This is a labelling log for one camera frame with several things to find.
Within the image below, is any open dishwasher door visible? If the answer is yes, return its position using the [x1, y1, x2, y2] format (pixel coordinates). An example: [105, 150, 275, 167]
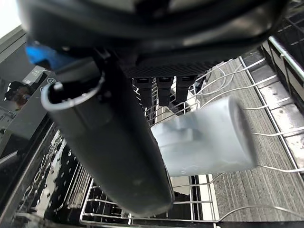
[0, 116, 95, 228]

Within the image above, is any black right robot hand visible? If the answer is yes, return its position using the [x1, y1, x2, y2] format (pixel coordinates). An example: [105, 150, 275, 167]
[18, 0, 289, 217]

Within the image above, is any white wire dishwasher rack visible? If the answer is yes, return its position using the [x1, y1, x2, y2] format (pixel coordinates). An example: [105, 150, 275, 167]
[79, 35, 304, 226]

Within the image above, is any white translucent plastic cup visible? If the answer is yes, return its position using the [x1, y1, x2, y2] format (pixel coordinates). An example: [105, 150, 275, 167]
[150, 95, 258, 178]

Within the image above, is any black dishwasher with control panel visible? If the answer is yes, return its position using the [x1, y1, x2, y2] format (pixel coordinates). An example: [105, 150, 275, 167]
[0, 25, 62, 160]

